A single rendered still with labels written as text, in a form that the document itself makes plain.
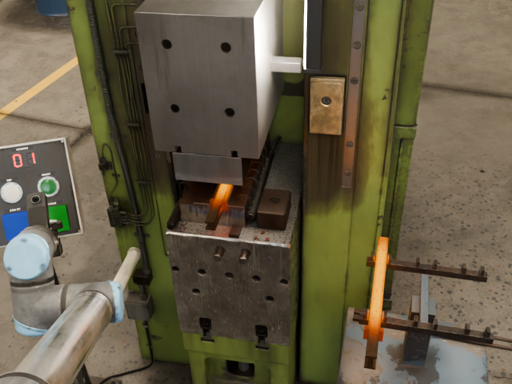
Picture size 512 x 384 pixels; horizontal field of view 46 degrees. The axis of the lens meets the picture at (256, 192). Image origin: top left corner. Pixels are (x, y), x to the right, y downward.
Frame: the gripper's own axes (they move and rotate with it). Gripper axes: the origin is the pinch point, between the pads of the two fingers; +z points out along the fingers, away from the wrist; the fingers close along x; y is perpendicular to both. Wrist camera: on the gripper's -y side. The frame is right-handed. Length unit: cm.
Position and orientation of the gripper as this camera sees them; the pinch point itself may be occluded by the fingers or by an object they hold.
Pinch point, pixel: (48, 222)
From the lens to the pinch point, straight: 170.9
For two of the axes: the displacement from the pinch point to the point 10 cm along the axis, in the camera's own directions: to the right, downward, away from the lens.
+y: 1.5, 9.8, 1.3
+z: -1.9, -1.0, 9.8
